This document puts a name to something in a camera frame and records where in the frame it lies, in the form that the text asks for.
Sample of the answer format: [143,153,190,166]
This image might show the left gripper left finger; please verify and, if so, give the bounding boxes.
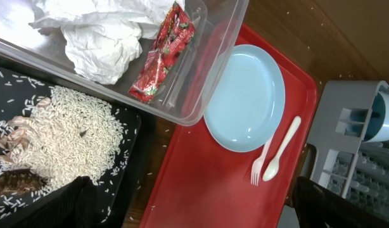
[0,177,96,228]

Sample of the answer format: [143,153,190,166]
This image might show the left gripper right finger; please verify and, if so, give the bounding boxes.
[292,176,389,228]

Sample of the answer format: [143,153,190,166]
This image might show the white plastic spoon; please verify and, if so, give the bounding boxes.
[262,116,302,182]

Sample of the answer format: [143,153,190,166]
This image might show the white plastic fork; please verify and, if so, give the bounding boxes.
[250,137,273,186]

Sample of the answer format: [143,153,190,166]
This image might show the light blue plate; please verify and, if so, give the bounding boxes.
[204,44,286,153]

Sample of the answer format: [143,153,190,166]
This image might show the white napkin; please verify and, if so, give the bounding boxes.
[30,0,185,84]

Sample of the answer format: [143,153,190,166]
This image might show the red snack wrapper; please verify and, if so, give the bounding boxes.
[129,2,196,103]

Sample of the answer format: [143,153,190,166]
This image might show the grey dishwasher rack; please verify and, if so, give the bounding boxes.
[303,81,389,222]

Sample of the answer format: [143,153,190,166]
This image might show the pile of white rice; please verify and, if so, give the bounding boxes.
[11,86,124,189]

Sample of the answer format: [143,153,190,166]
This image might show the brown food scraps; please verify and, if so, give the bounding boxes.
[0,98,62,193]

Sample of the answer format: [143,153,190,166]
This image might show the red serving tray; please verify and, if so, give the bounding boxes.
[141,25,317,228]

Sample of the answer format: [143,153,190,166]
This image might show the black plastic tray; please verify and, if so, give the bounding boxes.
[0,67,141,227]

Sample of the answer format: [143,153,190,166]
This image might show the clear plastic bin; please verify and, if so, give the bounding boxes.
[0,0,248,126]

